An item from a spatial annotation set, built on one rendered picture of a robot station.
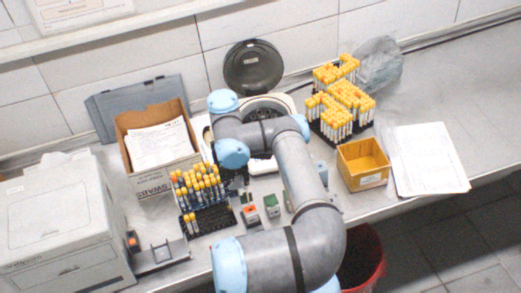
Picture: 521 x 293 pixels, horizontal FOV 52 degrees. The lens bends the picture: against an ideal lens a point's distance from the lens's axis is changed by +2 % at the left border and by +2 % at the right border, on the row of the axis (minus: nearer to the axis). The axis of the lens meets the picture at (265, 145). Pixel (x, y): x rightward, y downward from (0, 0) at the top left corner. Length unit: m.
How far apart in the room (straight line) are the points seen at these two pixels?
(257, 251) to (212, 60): 1.15
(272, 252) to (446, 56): 1.55
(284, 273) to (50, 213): 0.80
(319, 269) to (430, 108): 1.25
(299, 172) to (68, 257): 0.70
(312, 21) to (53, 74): 0.90
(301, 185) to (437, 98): 1.15
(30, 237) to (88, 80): 0.62
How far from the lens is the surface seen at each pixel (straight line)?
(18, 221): 1.52
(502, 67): 2.26
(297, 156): 1.08
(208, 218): 1.69
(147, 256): 1.64
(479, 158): 1.90
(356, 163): 1.81
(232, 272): 0.86
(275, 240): 0.88
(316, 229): 0.89
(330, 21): 2.01
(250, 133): 1.19
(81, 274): 1.55
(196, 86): 1.97
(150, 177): 1.73
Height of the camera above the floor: 2.28
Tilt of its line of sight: 48 degrees down
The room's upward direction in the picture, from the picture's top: 7 degrees counter-clockwise
